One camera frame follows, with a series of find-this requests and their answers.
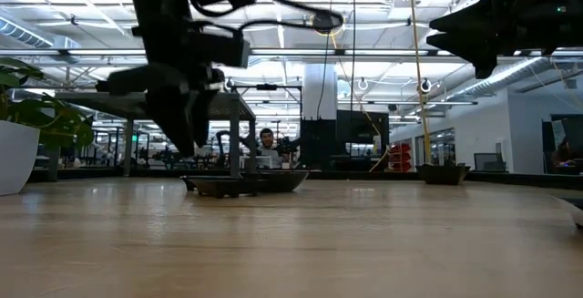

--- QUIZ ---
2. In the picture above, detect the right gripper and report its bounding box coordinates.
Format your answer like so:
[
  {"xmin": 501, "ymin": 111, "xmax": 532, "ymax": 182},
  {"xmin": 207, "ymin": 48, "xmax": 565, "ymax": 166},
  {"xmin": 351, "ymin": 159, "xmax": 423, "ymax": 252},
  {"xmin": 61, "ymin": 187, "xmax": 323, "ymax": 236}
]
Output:
[{"xmin": 426, "ymin": 0, "xmax": 568, "ymax": 79}]

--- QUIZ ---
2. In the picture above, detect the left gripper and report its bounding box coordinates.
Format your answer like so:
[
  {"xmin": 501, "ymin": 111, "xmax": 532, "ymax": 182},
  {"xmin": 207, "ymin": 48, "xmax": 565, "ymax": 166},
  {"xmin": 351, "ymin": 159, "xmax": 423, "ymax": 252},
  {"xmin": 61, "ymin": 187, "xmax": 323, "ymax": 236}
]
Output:
[{"xmin": 107, "ymin": 33, "xmax": 225, "ymax": 158}]

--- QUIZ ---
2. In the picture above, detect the small black square plate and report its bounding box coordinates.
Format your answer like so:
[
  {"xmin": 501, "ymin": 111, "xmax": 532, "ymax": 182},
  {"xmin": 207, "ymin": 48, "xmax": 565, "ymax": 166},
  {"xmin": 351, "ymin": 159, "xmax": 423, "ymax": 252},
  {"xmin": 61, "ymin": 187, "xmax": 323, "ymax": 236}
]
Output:
[{"xmin": 180, "ymin": 174, "xmax": 259, "ymax": 200}]

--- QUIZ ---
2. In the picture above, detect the grey perforated metal shelf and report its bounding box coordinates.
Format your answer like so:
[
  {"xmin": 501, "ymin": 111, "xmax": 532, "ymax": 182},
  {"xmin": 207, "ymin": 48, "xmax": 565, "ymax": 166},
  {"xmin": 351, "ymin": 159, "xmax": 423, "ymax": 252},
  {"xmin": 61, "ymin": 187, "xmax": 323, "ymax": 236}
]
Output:
[{"xmin": 47, "ymin": 90, "xmax": 257, "ymax": 185}]

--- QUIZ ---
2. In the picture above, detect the person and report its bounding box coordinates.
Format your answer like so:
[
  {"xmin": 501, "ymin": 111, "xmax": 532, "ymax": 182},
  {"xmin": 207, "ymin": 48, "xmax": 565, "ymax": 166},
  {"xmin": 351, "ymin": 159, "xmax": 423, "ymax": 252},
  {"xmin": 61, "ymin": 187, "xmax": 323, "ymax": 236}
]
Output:
[
  {"xmin": 254, "ymin": 128, "xmax": 286, "ymax": 170},
  {"xmin": 550, "ymin": 136, "xmax": 583, "ymax": 174}
]

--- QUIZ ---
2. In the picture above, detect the tall black cabinet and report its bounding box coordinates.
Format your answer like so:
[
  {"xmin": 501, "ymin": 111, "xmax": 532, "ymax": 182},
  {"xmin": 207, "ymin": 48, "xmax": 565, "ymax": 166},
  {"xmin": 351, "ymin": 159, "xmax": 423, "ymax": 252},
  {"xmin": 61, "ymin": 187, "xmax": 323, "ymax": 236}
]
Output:
[{"xmin": 299, "ymin": 118, "xmax": 339, "ymax": 171}]

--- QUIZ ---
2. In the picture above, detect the grey monitor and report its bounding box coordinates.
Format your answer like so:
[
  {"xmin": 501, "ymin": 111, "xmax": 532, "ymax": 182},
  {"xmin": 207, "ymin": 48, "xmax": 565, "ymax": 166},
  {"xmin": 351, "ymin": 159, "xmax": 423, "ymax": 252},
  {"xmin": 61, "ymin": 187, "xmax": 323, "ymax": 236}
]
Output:
[{"xmin": 473, "ymin": 151, "xmax": 508, "ymax": 173}]

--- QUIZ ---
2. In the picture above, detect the red bin stack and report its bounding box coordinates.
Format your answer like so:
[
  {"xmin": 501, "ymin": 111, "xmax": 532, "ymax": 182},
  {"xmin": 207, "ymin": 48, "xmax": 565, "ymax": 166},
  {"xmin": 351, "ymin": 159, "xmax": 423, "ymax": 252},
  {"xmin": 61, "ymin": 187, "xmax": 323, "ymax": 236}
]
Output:
[{"xmin": 388, "ymin": 142, "xmax": 414, "ymax": 173}]

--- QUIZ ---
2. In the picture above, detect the large black monitor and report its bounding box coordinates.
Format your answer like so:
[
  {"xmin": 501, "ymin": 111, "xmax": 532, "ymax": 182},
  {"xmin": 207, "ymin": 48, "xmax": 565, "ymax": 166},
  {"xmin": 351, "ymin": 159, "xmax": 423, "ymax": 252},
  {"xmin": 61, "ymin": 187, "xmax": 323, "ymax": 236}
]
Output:
[{"xmin": 335, "ymin": 109, "xmax": 391, "ymax": 146}]

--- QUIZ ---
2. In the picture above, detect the green plant in white pot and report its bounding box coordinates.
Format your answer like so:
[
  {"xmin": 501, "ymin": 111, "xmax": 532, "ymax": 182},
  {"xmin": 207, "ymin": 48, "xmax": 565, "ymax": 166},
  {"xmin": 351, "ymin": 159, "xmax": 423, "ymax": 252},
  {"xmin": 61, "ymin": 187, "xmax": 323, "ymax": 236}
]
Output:
[{"xmin": 0, "ymin": 57, "xmax": 96, "ymax": 198}]

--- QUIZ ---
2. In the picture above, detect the yellow hanging cable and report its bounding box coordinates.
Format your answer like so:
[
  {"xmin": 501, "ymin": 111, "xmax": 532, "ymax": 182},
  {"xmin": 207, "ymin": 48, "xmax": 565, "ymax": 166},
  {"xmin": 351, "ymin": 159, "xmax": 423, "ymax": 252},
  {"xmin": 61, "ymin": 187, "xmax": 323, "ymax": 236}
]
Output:
[{"xmin": 406, "ymin": 0, "xmax": 434, "ymax": 166}]

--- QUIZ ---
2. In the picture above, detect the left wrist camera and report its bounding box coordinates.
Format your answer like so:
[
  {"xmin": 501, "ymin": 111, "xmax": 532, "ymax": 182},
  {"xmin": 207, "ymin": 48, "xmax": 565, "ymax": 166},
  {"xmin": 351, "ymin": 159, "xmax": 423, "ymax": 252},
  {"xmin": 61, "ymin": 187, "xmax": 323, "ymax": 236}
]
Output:
[{"xmin": 195, "ymin": 31, "xmax": 252, "ymax": 69}]

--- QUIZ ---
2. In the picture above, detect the black hanging cable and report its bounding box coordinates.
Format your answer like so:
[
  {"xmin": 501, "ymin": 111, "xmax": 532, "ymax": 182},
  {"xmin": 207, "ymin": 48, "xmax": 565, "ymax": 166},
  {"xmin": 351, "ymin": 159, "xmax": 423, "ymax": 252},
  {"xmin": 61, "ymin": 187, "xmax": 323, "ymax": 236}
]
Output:
[{"xmin": 349, "ymin": 0, "xmax": 359, "ymax": 112}]

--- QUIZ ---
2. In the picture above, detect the black left wrist camera cable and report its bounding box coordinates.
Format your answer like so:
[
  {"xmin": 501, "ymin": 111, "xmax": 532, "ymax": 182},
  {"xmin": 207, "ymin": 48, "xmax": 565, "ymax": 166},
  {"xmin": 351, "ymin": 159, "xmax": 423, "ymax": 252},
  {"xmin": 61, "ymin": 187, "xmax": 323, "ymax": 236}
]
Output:
[{"xmin": 189, "ymin": 0, "xmax": 345, "ymax": 33}]

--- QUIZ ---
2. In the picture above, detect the black ceiling cord reel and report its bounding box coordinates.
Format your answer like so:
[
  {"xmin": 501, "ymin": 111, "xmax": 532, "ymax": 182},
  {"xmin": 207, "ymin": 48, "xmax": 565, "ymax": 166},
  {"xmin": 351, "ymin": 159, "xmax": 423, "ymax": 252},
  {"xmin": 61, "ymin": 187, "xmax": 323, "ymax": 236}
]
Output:
[{"xmin": 311, "ymin": 9, "xmax": 335, "ymax": 36}]

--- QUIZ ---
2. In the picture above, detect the black aluminium table frame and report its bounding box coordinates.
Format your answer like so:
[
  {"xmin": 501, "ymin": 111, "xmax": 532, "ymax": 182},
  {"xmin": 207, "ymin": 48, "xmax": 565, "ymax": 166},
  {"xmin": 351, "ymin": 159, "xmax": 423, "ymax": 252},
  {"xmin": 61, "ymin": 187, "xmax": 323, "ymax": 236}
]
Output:
[{"xmin": 26, "ymin": 166, "xmax": 583, "ymax": 192}]

